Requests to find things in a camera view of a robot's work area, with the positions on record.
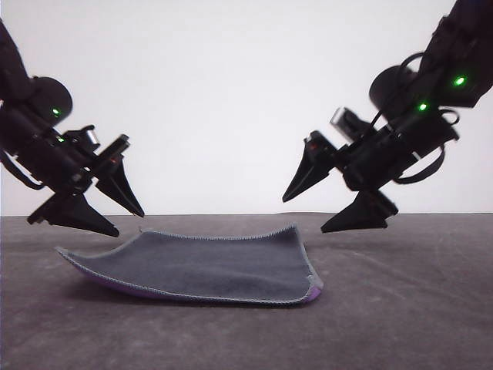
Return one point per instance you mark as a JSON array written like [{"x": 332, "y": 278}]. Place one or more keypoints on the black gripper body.
[
  {"x": 389, "y": 154},
  {"x": 58, "y": 162}
]

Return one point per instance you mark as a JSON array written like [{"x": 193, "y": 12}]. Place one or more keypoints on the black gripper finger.
[
  {"x": 362, "y": 216},
  {"x": 121, "y": 185},
  {"x": 81, "y": 216},
  {"x": 312, "y": 169}
]

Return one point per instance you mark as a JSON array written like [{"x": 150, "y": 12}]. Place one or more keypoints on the purple towel with grey hem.
[{"x": 200, "y": 266}]

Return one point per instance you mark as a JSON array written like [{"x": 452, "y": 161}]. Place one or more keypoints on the grey table cloth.
[{"x": 385, "y": 316}]

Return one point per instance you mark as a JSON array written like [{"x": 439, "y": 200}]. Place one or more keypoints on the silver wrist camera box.
[
  {"x": 86, "y": 136},
  {"x": 346, "y": 121}
]

